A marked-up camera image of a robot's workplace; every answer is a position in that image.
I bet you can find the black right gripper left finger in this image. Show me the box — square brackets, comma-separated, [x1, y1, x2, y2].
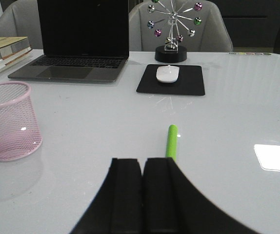
[70, 158, 142, 234]

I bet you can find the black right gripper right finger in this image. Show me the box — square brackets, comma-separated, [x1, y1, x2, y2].
[143, 158, 254, 234]

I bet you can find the green highlighter pen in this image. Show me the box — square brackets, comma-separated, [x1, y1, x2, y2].
[165, 124, 178, 161]

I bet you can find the pink mesh pen holder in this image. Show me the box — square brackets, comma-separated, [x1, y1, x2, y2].
[0, 81, 42, 161]

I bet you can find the black mouse pad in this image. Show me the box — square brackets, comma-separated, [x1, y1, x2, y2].
[136, 64, 206, 97]

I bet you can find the white computer mouse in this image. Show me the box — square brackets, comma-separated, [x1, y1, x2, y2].
[156, 65, 180, 83]

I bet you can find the ferris wheel desk ornament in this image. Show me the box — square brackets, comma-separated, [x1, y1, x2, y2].
[146, 0, 203, 63]

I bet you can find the grey laptop computer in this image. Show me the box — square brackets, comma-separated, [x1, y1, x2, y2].
[9, 0, 129, 83]

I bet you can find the bottom book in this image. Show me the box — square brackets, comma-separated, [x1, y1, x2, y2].
[0, 54, 30, 72]

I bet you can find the right grey armchair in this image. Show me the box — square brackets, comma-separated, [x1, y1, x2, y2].
[129, 0, 233, 52]

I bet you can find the grey armchair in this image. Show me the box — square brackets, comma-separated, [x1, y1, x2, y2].
[129, 0, 233, 52]
[0, 0, 43, 49]

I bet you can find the middle book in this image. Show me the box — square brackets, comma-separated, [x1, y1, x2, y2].
[0, 47, 32, 69]

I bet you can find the top yellow book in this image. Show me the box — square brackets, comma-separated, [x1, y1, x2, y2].
[0, 37, 30, 59]

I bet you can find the left grey armchair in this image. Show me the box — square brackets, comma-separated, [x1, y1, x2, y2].
[0, 0, 43, 49]

